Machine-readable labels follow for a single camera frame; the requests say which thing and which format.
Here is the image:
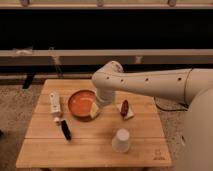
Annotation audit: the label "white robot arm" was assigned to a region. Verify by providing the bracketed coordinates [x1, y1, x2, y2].
[92, 61, 213, 171]

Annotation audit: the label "brown sausage on napkin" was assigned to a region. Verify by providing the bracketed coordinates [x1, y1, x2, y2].
[117, 100, 134, 120]

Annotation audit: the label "black handled knife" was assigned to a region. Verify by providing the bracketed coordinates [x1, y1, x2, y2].
[54, 117, 72, 141]

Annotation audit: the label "wooden table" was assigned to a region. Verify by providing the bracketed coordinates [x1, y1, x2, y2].
[16, 79, 172, 168]

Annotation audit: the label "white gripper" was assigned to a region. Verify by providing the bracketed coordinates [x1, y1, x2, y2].
[90, 89, 116, 118]

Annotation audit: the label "orange bowl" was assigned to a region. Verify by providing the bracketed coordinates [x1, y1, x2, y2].
[68, 90, 96, 119]

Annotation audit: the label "white ceramic cup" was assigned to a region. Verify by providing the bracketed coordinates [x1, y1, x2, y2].
[111, 128, 130, 153]

